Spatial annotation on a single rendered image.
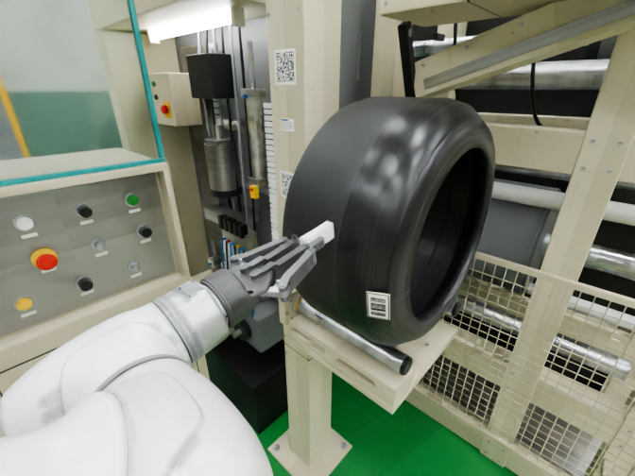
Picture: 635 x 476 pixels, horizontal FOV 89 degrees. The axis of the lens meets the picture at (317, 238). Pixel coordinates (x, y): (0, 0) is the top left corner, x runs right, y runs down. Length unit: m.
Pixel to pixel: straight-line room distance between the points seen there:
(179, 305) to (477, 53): 0.92
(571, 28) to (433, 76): 0.31
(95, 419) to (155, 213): 0.88
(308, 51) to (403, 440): 1.60
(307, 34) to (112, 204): 0.68
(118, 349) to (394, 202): 0.41
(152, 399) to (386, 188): 0.41
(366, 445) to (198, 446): 1.52
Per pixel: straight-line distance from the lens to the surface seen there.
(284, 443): 1.74
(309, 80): 0.84
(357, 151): 0.59
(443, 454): 1.80
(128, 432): 0.26
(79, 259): 1.09
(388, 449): 1.76
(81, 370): 0.38
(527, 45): 1.01
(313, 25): 0.86
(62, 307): 1.14
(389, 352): 0.80
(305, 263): 0.47
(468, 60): 1.05
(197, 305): 0.41
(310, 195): 0.61
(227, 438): 0.27
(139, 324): 0.40
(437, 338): 1.05
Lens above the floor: 1.47
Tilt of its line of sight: 25 degrees down
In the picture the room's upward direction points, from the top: straight up
